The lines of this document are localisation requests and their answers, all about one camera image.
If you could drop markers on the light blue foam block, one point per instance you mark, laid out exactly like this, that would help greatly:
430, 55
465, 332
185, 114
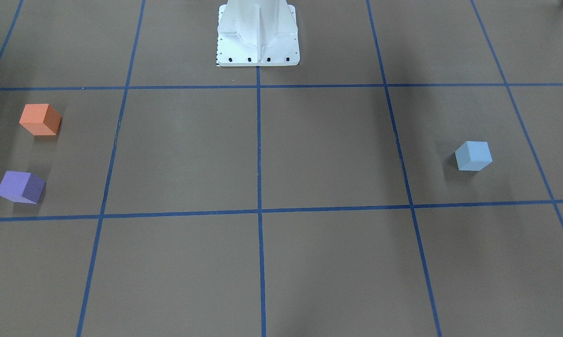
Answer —
473, 156

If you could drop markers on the orange foam block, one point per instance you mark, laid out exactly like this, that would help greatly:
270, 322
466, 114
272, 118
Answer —
40, 119

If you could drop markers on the purple foam block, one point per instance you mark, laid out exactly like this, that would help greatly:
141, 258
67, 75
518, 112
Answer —
22, 187

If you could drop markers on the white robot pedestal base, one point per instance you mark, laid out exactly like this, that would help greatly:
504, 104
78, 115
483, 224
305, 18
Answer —
257, 33

